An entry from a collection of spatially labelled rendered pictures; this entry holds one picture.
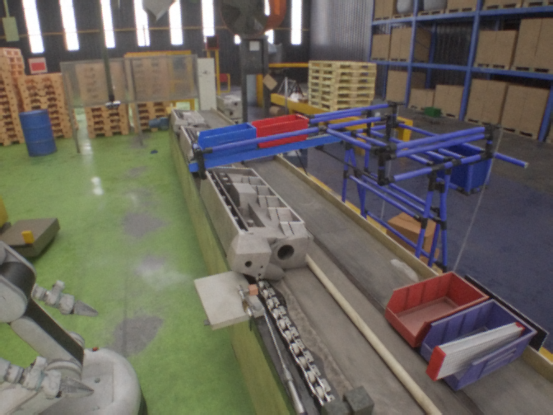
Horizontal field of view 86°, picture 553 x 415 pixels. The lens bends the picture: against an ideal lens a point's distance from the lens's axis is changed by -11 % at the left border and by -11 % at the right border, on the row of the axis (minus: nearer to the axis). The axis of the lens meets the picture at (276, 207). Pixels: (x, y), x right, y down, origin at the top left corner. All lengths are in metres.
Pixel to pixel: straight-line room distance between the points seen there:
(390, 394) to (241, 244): 0.78
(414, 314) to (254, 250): 0.71
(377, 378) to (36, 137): 7.53
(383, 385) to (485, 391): 0.34
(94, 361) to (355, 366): 1.27
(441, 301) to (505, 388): 0.44
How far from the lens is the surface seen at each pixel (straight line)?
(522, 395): 1.37
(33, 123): 7.90
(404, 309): 1.45
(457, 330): 1.38
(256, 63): 8.27
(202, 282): 1.50
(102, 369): 1.93
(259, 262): 1.43
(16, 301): 1.39
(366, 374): 1.23
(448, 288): 1.58
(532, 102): 10.65
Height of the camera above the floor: 1.70
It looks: 25 degrees down
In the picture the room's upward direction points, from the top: straight up
